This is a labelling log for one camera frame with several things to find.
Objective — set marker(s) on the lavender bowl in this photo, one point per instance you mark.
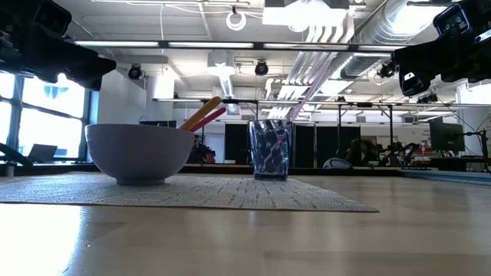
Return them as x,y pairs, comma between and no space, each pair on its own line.
138,153

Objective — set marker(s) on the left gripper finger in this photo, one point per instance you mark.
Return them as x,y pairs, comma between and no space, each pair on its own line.
88,63
90,82

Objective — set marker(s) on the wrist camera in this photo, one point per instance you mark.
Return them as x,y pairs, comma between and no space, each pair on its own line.
53,17
452,19

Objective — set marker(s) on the black room divider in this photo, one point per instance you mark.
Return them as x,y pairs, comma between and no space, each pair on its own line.
314,145

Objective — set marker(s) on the white ceiling pipe bundle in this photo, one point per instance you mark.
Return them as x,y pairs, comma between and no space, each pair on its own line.
307,65

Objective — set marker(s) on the large window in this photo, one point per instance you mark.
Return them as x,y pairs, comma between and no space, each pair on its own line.
50,115

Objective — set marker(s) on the black metal workstation frame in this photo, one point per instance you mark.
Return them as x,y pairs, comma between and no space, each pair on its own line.
203,134
391,126

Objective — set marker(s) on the black ceiling spotlight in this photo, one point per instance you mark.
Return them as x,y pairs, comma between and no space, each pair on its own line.
134,72
261,68
387,69

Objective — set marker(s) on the silver ventilation duct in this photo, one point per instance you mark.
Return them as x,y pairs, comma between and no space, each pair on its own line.
383,27

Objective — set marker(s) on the grey woven placemat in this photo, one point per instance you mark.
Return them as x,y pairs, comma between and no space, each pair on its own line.
230,195

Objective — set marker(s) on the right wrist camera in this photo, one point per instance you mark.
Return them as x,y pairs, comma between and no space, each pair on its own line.
452,19

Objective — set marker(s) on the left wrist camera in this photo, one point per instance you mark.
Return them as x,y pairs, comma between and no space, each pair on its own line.
53,17

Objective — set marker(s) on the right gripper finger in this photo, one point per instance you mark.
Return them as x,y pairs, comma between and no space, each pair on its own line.
412,84
418,57

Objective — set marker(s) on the background black robot arm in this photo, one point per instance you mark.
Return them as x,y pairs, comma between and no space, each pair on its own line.
201,153
403,151

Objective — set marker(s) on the overhead light bar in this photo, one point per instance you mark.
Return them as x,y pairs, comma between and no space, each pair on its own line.
211,45

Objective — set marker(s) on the blue clear drinking glass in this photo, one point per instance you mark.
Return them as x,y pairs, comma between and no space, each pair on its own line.
264,153

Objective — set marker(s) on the open laptop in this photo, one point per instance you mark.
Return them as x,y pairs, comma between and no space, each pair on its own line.
43,152

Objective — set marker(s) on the black computer monitor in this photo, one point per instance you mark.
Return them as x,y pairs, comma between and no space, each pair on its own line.
447,136

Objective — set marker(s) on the pink drinking straw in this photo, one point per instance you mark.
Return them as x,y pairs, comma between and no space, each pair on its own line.
307,99

